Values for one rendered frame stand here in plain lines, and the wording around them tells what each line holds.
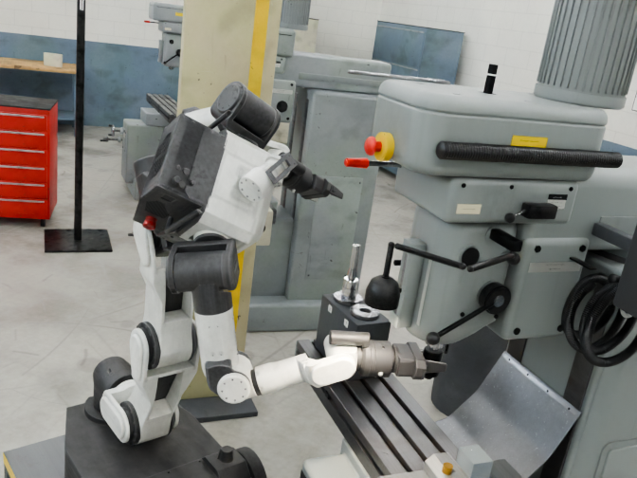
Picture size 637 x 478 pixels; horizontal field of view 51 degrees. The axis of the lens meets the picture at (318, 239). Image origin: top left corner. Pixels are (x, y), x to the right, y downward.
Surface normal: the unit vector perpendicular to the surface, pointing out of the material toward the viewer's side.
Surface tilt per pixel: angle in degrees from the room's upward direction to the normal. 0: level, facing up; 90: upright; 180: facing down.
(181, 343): 80
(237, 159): 57
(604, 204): 90
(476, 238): 90
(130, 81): 90
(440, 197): 90
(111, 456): 0
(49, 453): 0
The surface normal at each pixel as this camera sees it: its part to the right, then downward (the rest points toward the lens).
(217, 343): 0.07, 0.29
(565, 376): -0.92, 0.00
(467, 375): -0.40, 0.31
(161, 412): 0.40, -0.69
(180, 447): 0.13, -0.94
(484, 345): -0.19, 0.36
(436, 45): 0.36, 0.35
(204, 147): 0.59, -0.23
